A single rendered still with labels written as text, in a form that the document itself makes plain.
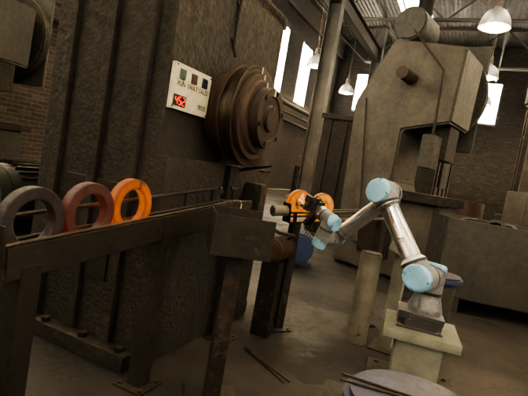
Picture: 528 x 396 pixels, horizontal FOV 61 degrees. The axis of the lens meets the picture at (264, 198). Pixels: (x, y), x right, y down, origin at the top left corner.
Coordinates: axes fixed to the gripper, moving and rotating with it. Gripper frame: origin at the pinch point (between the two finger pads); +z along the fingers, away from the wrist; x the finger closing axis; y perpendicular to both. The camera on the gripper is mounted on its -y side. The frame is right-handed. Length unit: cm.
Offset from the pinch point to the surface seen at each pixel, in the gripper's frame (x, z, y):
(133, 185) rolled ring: 106, -53, 18
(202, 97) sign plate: 73, -8, 45
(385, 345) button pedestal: -47, -54, -59
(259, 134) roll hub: 47, -19, 36
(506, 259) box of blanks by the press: -198, -13, -25
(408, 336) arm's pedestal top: -11, -89, -24
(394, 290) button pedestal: -47, -46, -29
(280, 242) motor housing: 16.5, -18.0, -17.7
